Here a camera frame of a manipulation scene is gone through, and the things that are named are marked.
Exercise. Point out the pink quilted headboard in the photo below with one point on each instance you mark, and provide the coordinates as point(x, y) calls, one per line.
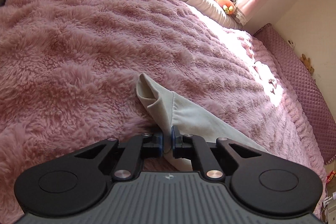
point(307, 91)

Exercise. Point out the pink fluffy blanket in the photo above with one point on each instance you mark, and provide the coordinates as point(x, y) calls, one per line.
point(69, 69)

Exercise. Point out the orange plush toy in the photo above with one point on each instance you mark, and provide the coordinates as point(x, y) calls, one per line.
point(227, 5)

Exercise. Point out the brown plush toy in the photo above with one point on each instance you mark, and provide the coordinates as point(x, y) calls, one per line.
point(307, 63)

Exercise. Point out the light grey sweatshirt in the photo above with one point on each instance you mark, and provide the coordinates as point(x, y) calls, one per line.
point(169, 109)

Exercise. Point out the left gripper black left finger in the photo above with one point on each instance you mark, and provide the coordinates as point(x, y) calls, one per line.
point(78, 181)

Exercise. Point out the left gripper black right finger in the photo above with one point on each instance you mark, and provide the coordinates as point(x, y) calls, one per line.
point(260, 182)

